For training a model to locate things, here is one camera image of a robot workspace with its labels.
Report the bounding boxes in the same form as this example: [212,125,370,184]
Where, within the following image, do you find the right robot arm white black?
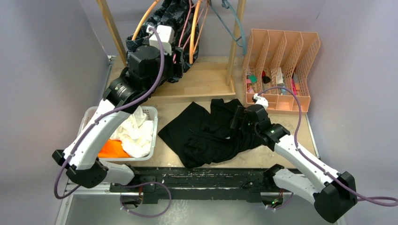
[231,105,358,223]

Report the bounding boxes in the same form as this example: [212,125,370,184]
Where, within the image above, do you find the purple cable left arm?
[53,26,165,200]

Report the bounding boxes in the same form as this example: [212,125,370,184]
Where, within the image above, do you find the pink thin hanger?
[170,0,205,67]

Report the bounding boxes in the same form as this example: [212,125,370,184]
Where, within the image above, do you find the wooden clothes rack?
[96,0,246,103]

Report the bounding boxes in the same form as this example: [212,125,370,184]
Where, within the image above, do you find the orange hanger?
[131,0,160,41]
[189,0,209,64]

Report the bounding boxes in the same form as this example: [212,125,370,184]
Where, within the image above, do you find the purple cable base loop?
[120,182,172,218]

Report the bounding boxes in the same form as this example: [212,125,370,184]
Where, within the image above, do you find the pink plastic file organizer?
[242,29,321,114]

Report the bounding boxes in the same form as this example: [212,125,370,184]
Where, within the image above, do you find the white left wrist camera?
[146,25,175,56]

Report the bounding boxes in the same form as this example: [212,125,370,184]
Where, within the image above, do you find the orange shorts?
[98,139,130,158]

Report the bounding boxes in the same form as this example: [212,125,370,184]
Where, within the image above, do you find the dark camouflage shorts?
[126,0,201,83]

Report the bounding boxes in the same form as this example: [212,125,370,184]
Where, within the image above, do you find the white shorts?
[109,106,153,158]

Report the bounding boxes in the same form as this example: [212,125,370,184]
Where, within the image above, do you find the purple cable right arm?
[258,86,398,208]

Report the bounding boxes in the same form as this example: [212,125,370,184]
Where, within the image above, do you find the pink small bottle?
[246,79,254,93]

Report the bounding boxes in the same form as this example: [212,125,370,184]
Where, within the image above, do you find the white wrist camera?
[252,93,268,110]
[146,25,175,56]

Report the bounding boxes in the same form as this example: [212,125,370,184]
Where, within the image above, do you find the green small item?
[247,75,257,83]

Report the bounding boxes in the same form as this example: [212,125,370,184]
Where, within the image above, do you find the white plastic basket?
[77,105,159,162]

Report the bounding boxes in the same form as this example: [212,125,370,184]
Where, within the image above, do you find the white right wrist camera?
[252,93,268,110]

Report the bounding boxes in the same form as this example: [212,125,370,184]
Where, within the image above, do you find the black shorts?
[158,99,262,168]

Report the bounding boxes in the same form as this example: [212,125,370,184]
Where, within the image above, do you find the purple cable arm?
[53,26,165,200]
[258,86,398,208]

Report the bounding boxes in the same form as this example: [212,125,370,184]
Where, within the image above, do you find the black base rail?
[110,167,279,204]

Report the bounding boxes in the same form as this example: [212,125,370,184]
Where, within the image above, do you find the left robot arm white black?
[52,43,182,192]

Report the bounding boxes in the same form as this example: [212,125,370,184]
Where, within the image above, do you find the grey-blue plastic hanger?
[210,0,248,56]

